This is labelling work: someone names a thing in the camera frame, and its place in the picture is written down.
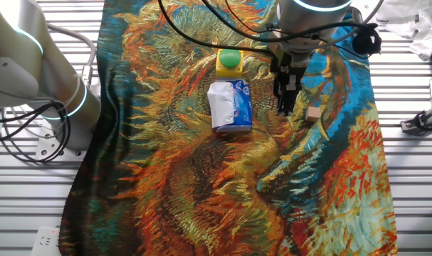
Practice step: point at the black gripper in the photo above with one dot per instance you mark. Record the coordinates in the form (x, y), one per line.
(298, 63)

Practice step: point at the small wooden block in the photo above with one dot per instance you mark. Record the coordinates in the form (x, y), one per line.
(313, 114)

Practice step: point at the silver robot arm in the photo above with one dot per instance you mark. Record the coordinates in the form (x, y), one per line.
(23, 53)

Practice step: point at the blue white tissue pack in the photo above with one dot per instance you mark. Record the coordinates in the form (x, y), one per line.
(230, 106)

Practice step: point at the yellow box green button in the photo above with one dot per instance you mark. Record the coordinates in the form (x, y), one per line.
(230, 58)

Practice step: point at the sunflower painting cloth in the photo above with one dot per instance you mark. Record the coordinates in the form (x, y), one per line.
(201, 177)

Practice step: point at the metal clamp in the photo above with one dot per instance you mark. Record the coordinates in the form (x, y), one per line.
(423, 122)

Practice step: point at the white plastic bag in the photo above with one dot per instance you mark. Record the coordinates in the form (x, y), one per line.
(415, 25)

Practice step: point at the white power strip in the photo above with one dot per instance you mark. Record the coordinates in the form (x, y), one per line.
(45, 243)

